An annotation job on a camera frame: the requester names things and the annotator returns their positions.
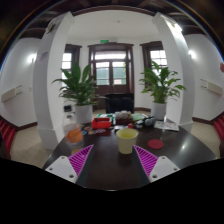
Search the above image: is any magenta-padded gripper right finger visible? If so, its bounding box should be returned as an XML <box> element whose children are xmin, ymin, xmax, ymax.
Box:
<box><xmin>132</xmin><ymin>144</ymin><xmax>181</xmax><ymax>187</ymax></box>

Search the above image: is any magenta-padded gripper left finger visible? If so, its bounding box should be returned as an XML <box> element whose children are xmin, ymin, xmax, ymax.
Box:
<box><xmin>44</xmin><ymin>144</ymin><xmax>95</xmax><ymax>188</ymax></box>

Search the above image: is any orange drink plastic bottle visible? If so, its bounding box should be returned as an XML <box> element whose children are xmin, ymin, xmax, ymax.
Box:
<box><xmin>64</xmin><ymin>122</ymin><xmax>85</xmax><ymax>155</ymax></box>

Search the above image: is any flat round red coaster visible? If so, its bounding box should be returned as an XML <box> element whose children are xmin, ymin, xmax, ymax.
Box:
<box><xmin>147</xmin><ymin>138</ymin><xmax>165</xmax><ymax>150</ymax></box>

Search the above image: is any printed magazine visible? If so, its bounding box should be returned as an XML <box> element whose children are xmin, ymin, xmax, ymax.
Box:
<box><xmin>153</xmin><ymin>119</ymin><xmax>180</xmax><ymax>132</ymax></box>

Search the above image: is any pale yellow cup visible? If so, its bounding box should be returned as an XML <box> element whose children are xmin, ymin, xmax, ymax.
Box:
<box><xmin>115</xmin><ymin>128</ymin><xmax>139</xmax><ymax>155</ymax></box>

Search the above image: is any green cloth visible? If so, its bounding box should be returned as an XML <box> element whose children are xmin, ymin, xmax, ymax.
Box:
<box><xmin>131</xmin><ymin>113</ymin><xmax>148</xmax><ymax>122</ymax></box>

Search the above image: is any leafy plant in white pot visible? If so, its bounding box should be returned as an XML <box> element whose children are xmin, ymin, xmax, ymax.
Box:
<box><xmin>52</xmin><ymin>62</ymin><xmax>101</xmax><ymax>125</ymax></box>
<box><xmin>139</xmin><ymin>60</ymin><xmax>187</xmax><ymax>122</ymax></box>

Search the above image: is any red plastic box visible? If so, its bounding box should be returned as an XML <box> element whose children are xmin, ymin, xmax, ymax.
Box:
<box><xmin>90</xmin><ymin>117</ymin><xmax>113</xmax><ymax>130</ymax></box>

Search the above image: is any box of small jars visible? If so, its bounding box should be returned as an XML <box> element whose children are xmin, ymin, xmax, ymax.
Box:
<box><xmin>114</xmin><ymin>110</ymin><xmax>134</xmax><ymax>126</ymax></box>

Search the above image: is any green and white box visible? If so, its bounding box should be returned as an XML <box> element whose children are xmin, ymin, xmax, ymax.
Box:
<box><xmin>96</xmin><ymin>113</ymin><xmax>116</xmax><ymax>120</ymax></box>

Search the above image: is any red carpeted staircase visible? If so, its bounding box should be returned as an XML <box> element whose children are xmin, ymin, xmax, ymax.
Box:
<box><xmin>0</xmin><ymin>116</ymin><xmax>17</xmax><ymax>151</ymax></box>
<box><xmin>213</xmin><ymin>113</ymin><xmax>224</xmax><ymax>141</ymax></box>

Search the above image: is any black chair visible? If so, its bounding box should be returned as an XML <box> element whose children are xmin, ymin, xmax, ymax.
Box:
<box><xmin>104</xmin><ymin>93</ymin><xmax>135</xmax><ymax>115</ymax></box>

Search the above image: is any dark framed window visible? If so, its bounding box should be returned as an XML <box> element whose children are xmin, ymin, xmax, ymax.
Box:
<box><xmin>61</xmin><ymin>43</ymin><xmax>83</xmax><ymax>81</ymax></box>
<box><xmin>139</xmin><ymin>40</ymin><xmax>168</xmax><ymax>69</ymax></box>

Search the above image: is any dark wooden glazed door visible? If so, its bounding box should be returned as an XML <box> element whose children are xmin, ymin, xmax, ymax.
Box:
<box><xmin>88</xmin><ymin>42</ymin><xmax>135</xmax><ymax>96</ymax></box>

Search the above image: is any white wall heater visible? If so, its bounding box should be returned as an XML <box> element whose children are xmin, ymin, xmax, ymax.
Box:
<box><xmin>0</xmin><ymin>84</ymin><xmax>24</xmax><ymax>103</ymax></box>
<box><xmin>200</xmin><ymin>79</ymin><xmax>224</xmax><ymax>96</ymax></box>

